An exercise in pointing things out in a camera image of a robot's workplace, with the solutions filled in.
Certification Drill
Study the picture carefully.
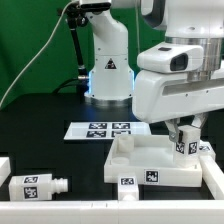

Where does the white right fence wall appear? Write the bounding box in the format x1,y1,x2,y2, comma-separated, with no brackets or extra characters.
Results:
200,156,224,200

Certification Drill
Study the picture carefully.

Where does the grey cable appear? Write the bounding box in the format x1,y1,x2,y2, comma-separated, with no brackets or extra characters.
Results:
0,0,81,110

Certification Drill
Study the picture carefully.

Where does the black camera on mount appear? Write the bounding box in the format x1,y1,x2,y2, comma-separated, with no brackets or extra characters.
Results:
79,0,112,11

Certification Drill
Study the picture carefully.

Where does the white left fence block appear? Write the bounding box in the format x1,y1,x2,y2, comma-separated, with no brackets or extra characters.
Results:
0,157,11,187

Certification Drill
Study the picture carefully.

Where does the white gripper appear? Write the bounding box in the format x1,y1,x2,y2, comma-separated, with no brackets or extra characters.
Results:
132,42,224,143

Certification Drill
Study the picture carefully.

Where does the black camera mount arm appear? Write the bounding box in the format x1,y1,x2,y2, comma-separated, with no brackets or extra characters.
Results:
65,3,88,80

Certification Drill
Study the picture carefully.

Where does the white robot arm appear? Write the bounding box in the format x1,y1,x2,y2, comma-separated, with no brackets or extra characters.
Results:
81,0,224,140

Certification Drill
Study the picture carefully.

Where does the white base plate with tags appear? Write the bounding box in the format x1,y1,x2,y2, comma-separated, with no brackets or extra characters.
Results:
64,122,151,141

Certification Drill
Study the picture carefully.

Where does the white square tabletop part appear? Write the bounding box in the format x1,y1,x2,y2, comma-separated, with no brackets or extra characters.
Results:
104,135,202,187

